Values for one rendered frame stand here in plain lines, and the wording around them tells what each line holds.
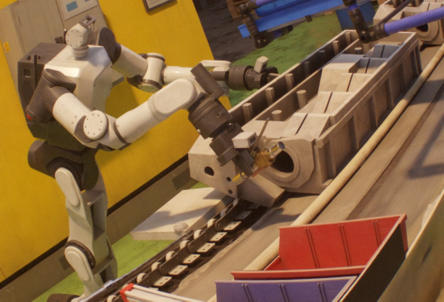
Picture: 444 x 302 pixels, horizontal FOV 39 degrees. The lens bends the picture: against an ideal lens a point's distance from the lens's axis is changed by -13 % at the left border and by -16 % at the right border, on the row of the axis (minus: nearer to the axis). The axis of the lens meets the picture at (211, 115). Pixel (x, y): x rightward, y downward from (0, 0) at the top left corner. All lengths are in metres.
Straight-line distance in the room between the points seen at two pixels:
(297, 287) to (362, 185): 0.75
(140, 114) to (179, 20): 3.29
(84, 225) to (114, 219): 1.95
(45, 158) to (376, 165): 1.14
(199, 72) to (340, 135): 0.48
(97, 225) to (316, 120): 0.99
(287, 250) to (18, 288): 2.64
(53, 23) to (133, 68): 1.52
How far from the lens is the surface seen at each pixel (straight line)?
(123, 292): 1.28
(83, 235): 2.51
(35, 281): 3.99
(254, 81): 2.39
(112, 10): 4.63
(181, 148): 4.89
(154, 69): 2.57
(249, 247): 1.78
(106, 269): 2.68
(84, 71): 2.14
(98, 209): 2.52
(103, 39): 2.40
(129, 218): 4.50
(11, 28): 3.86
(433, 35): 3.21
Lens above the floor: 1.47
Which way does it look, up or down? 13 degrees down
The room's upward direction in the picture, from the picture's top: 20 degrees counter-clockwise
